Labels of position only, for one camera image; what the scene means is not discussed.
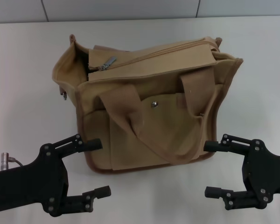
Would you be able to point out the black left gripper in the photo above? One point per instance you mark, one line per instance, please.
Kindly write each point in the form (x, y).
(32, 184)

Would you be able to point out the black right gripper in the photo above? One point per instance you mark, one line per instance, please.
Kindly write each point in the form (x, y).
(268, 175)

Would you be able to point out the khaki canvas food bag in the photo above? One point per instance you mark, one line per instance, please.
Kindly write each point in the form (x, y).
(154, 130)

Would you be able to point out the silver zipper pull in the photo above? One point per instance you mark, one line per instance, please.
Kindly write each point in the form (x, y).
(110, 61)

